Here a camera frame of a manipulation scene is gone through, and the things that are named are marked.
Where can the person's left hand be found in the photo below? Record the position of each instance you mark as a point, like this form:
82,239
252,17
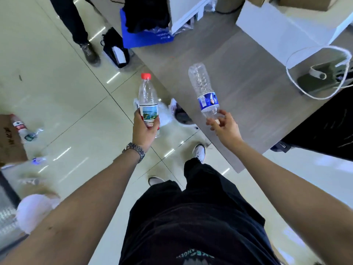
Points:
143,136

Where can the person's right hand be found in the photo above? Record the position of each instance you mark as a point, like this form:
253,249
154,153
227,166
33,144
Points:
227,132

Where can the person's right thumb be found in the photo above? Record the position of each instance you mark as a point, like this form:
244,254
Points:
227,115

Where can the person's left thumb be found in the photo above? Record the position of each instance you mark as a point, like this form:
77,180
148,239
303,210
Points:
156,125

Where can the red-capped clear plastic bottle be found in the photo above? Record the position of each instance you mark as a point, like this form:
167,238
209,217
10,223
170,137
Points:
147,93

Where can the blue-labelled clear plastic bottle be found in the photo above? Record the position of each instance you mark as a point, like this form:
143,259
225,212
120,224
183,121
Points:
204,85

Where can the person's left forearm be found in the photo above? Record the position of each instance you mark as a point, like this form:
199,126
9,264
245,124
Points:
82,206

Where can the person's right forearm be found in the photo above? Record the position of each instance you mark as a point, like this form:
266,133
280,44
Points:
289,195

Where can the white plastic bag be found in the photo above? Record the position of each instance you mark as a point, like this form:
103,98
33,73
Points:
165,113

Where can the dark grey bin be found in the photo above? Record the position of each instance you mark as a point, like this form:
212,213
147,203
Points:
183,115

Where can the silver metal wristwatch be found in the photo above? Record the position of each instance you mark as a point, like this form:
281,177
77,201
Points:
135,149

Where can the person's white right shoe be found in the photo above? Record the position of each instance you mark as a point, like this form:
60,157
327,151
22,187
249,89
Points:
199,153

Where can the person's white shoe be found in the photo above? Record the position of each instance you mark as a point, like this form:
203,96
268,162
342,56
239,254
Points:
155,180
199,153

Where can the person's white left shoe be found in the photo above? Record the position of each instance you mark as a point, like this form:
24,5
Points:
155,180

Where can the person's black trousers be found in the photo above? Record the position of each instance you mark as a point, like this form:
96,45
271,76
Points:
193,195

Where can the blue plastic crate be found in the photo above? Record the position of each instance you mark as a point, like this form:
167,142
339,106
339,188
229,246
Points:
143,39

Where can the black bag with white paper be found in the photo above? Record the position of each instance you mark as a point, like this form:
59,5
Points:
111,41

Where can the dark green device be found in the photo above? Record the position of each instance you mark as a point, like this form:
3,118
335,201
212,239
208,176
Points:
317,84

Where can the white box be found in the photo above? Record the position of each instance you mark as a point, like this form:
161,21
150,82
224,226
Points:
278,33

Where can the clear plastic wrap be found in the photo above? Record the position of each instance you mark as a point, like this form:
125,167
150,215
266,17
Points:
183,27

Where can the black garment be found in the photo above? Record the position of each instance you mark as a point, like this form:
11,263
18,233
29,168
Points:
146,13

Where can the white cabinet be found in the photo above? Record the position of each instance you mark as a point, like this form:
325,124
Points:
187,8

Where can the small blue-labelled plastic bottle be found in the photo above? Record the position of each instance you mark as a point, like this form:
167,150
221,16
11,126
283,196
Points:
39,160

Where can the crushed clear plastic bottle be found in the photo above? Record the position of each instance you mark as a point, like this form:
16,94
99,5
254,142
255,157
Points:
32,135

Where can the person's black printed shirt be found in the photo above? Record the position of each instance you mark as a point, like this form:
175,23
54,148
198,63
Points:
198,245

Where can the red-labelled plastic bottle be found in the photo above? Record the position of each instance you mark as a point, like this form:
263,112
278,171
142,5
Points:
18,124

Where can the flat brown cardboard box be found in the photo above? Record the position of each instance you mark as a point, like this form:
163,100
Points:
9,146

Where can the white round sack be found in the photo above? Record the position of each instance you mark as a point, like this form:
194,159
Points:
34,212

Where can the dark framed floor mat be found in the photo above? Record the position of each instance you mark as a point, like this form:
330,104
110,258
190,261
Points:
7,218

